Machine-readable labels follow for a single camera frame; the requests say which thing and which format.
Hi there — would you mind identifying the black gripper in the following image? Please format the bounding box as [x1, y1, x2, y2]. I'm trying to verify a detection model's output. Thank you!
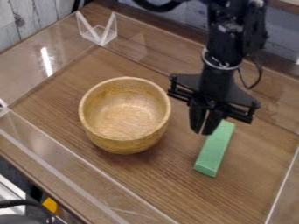
[168, 66, 261, 136]

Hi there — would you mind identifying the green rectangular block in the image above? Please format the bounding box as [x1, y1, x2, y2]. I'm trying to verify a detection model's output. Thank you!
[194, 121, 235, 178]

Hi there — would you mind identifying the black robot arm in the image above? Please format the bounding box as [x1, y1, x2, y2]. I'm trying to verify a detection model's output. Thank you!
[168, 0, 269, 136]

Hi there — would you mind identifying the brown wooden bowl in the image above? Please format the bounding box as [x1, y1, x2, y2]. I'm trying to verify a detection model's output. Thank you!
[79, 76, 171, 154]

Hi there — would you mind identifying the yellow and black device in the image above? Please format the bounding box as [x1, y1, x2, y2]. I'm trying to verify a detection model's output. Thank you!
[42, 197, 71, 224]

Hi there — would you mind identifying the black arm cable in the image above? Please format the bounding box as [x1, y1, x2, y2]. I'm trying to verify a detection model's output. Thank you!
[132, 0, 188, 13]

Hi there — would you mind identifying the clear acrylic corner bracket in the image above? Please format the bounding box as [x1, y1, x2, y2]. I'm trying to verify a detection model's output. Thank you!
[75, 11, 118, 46]

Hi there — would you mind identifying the clear acrylic tray wall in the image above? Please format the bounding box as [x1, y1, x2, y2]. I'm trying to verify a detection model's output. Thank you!
[0, 99, 179, 224]

